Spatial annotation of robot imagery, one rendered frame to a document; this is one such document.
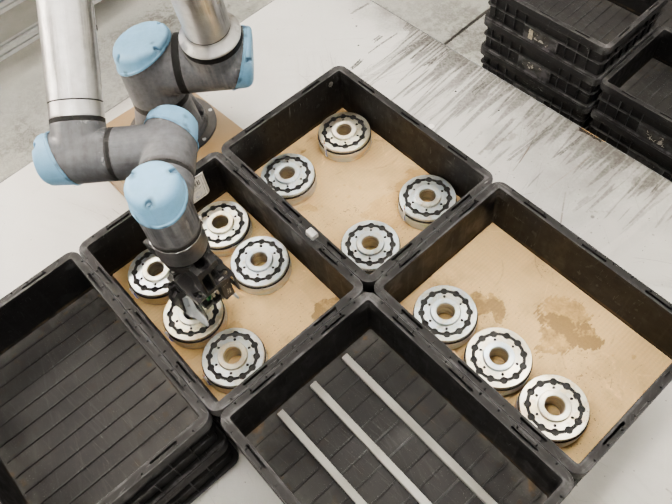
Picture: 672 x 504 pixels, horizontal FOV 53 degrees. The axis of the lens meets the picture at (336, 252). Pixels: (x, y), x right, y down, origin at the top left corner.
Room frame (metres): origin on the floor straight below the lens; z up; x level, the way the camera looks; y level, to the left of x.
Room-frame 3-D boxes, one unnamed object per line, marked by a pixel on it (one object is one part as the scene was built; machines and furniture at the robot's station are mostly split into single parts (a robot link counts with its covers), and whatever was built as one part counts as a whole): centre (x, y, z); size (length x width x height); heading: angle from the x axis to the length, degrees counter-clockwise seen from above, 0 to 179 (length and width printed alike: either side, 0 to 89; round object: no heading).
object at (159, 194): (0.56, 0.22, 1.15); 0.09 x 0.08 x 0.11; 175
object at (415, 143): (0.76, -0.05, 0.87); 0.40 x 0.30 x 0.11; 34
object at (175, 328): (0.55, 0.25, 0.86); 0.10 x 0.10 x 0.01
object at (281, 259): (0.63, 0.13, 0.86); 0.10 x 0.10 x 0.01
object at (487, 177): (0.76, -0.05, 0.92); 0.40 x 0.30 x 0.02; 34
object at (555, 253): (0.43, -0.28, 0.87); 0.40 x 0.30 x 0.11; 34
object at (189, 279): (0.55, 0.21, 0.99); 0.09 x 0.08 x 0.12; 39
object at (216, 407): (0.59, 0.20, 0.92); 0.40 x 0.30 x 0.02; 34
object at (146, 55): (1.05, 0.30, 0.96); 0.13 x 0.12 x 0.14; 85
